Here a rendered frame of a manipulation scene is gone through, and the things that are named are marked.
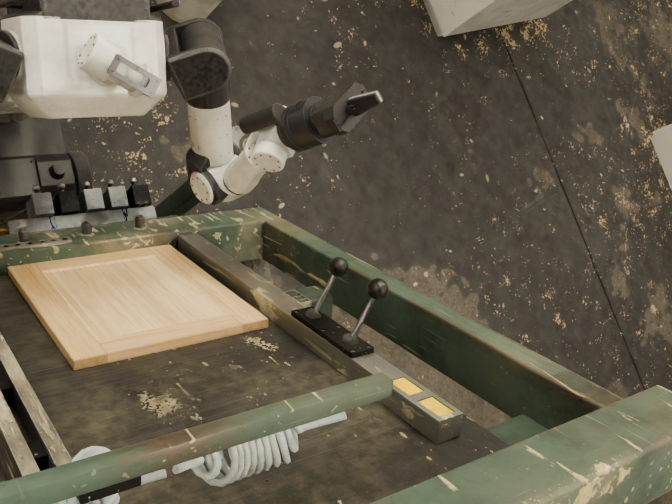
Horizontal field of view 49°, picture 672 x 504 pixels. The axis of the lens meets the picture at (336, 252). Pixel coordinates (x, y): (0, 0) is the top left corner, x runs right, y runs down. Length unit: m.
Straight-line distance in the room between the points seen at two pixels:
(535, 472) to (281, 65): 2.60
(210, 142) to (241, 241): 0.42
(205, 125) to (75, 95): 0.29
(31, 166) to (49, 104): 1.16
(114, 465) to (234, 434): 0.11
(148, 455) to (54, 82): 0.90
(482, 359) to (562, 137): 3.08
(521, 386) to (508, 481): 0.42
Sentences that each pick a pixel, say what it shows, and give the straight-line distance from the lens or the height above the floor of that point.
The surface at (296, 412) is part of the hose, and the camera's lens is 0.69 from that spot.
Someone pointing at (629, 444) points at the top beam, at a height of 1.94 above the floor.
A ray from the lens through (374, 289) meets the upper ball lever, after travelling 1.27.
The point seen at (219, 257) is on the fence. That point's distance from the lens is 1.69.
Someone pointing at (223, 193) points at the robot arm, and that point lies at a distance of 1.61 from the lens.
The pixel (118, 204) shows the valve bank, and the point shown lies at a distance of 1.96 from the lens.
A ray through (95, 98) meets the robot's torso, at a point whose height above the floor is 1.31.
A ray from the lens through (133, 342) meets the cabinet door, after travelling 1.35.
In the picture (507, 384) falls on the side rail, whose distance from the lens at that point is 1.34.
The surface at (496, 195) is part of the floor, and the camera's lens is 3.83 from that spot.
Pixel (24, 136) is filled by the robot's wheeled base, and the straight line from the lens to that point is 2.61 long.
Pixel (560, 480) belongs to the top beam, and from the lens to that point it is 0.94.
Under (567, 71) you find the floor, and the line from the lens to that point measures 4.60.
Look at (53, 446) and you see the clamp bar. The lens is 1.00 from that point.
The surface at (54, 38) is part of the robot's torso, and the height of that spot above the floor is 1.36.
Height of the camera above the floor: 2.58
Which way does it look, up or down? 55 degrees down
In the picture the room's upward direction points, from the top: 67 degrees clockwise
